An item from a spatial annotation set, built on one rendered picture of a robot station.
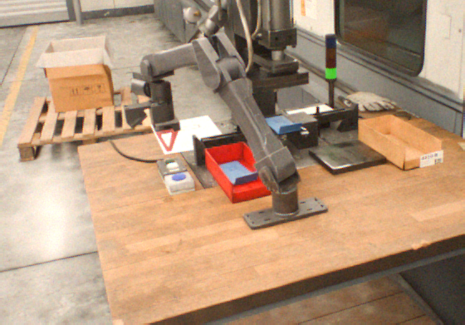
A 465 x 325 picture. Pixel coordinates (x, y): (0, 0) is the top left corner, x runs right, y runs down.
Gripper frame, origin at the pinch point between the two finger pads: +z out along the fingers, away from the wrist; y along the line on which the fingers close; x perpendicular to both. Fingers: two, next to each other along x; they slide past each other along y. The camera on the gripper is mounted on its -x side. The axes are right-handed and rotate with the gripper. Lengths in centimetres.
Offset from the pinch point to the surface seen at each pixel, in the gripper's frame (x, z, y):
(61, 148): -42, 97, -283
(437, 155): 70, 5, 29
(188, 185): 1.9, 5.8, 14.5
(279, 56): 35.6, -21.7, -1.3
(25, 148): -65, 87, -268
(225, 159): 15.8, 5.8, 1.8
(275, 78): 32.7, -16.2, 1.9
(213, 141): 13.5, 0.8, -1.0
